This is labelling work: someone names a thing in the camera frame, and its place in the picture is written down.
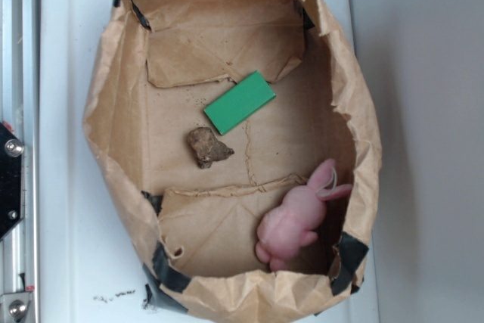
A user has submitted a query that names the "brown paper bag bin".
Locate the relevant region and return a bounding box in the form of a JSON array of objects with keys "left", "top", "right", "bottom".
[{"left": 83, "top": 0, "right": 382, "bottom": 322}]

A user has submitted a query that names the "black mounting plate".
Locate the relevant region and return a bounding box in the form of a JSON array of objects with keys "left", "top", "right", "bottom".
[{"left": 0, "top": 123, "right": 25, "bottom": 241}]

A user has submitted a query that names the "pink plush bunny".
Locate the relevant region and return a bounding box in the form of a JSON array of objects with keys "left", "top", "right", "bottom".
[{"left": 255, "top": 158, "right": 352, "bottom": 272}]

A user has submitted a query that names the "aluminium frame rail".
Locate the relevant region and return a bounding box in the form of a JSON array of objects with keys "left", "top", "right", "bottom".
[{"left": 1, "top": 0, "right": 40, "bottom": 322}]

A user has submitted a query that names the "green rectangular block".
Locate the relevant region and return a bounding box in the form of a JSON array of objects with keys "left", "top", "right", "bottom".
[{"left": 203, "top": 71, "right": 275, "bottom": 135}]

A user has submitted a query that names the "brown rock lump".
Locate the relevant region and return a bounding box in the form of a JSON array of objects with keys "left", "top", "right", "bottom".
[{"left": 187, "top": 126, "right": 234, "bottom": 169}]

